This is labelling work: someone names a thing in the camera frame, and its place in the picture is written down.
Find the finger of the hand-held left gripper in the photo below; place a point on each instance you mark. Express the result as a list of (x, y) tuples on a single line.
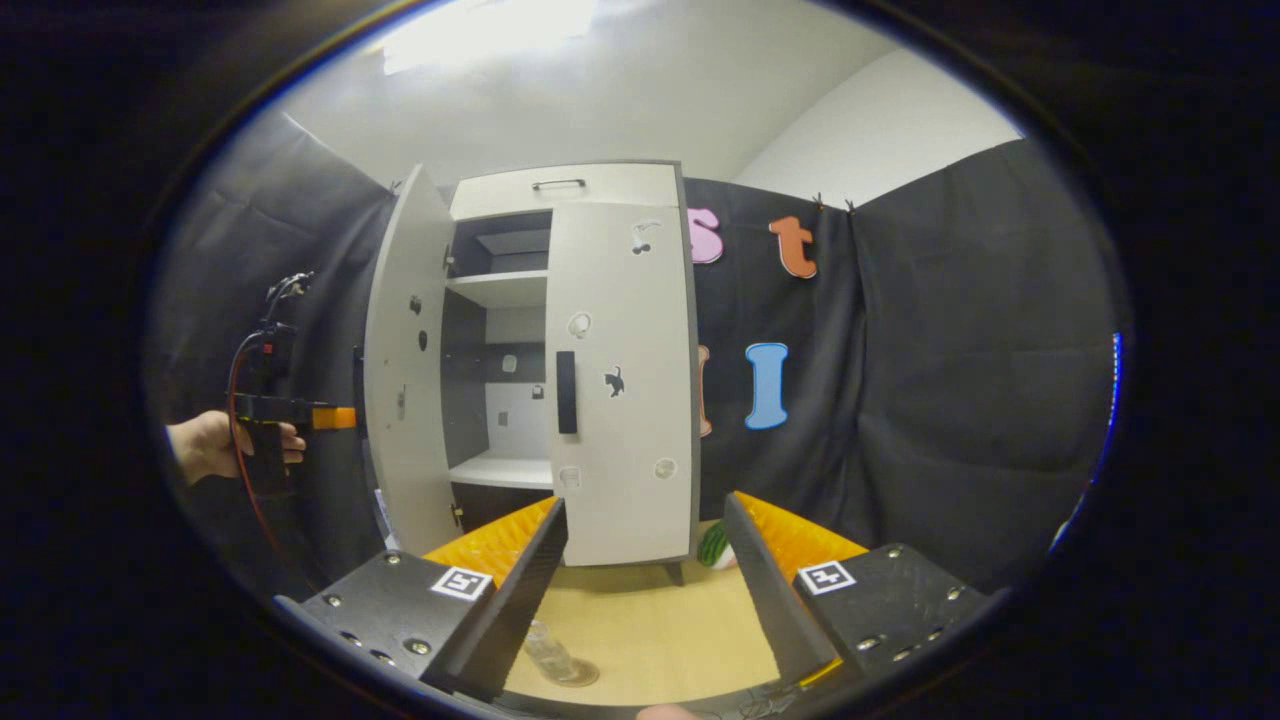
[(338, 417)]

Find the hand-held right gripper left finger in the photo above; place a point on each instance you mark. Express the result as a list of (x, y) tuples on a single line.
[(520, 590)]

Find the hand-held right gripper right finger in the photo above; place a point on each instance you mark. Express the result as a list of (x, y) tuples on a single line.
[(760, 590)]

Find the white cabinet door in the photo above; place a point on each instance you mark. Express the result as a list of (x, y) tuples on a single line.
[(630, 480), (410, 450)]

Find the round brown coaster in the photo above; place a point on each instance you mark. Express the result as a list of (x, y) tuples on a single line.
[(585, 675)]

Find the white and grey cabinet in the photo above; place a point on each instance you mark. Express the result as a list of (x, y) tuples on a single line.
[(500, 440)]

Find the white cabinet shelf board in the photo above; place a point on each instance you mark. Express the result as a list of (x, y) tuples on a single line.
[(500, 290)]

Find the white cabinet drawer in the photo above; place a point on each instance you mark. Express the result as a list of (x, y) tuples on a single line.
[(630, 185)]

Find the watermelon slice toy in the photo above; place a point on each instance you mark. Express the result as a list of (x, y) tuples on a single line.
[(712, 548)]

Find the black backdrop cloth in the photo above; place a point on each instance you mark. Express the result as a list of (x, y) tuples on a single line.
[(950, 400)]

